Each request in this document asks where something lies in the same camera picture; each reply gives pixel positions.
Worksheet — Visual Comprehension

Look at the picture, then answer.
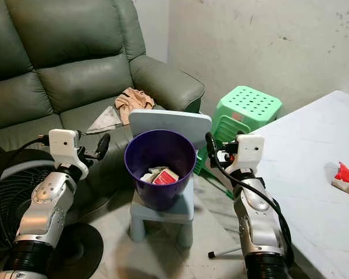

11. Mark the purple plastic rubbish bin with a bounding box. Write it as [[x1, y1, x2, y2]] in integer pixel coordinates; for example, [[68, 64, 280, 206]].
[[124, 130, 197, 211]]

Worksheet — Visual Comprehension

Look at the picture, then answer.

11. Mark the silver triangular foil bag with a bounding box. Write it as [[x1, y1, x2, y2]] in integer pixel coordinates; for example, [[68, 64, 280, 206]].
[[86, 106, 122, 135]]

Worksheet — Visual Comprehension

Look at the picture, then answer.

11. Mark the green plastic stool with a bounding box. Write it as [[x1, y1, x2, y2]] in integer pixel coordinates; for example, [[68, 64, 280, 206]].
[[194, 85, 283, 201]]

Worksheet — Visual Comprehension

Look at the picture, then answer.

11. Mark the light blue small chair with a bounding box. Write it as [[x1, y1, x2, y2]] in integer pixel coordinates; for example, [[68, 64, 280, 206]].
[[128, 109, 213, 248]]

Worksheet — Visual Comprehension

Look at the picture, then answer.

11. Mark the beige crumpled cloth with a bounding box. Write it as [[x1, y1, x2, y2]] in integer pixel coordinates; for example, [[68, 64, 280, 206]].
[[115, 87, 155, 125]]

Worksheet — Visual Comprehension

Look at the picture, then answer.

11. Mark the white crumpled paper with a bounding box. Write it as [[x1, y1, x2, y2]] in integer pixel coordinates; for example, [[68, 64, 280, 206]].
[[140, 168, 162, 182]]

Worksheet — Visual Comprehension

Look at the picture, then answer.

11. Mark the red and white packet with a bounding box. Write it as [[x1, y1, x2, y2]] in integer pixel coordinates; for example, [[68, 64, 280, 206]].
[[152, 169, 180, 185]]

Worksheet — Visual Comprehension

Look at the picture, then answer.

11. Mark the grey-green leather sofa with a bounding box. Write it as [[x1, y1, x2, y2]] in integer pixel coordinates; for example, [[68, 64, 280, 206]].
[[0, 0, 205, 221]]

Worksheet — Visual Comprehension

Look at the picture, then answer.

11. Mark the black floor fan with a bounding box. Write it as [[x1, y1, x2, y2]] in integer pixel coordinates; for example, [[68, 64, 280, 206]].
[[0, 145, 105, 279]]

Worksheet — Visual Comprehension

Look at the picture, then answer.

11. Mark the white tripod leg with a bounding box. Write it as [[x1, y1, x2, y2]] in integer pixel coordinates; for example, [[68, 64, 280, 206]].
[[208, 244, 243, 259]]

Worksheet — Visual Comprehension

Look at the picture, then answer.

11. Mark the red and white wrapper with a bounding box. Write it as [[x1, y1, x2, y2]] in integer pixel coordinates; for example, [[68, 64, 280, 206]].
[[331, 161, 349, 202]]

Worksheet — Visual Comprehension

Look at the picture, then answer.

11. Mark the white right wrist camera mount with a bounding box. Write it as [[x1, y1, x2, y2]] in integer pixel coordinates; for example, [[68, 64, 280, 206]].
[[236, 133, 266, 174]]

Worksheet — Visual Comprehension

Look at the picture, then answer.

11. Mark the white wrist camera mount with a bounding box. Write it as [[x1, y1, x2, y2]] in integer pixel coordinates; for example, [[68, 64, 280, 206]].
[[49, 128, 88, 175], [236, 133, 266, 174]]

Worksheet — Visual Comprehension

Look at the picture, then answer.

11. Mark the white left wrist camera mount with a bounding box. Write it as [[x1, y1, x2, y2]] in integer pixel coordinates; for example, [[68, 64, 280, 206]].
[[49, 128, 88, 175]]

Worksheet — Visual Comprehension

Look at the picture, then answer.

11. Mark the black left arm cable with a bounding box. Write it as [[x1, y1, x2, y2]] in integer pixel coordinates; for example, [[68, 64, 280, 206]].
[[0, 135, 52, 246]]

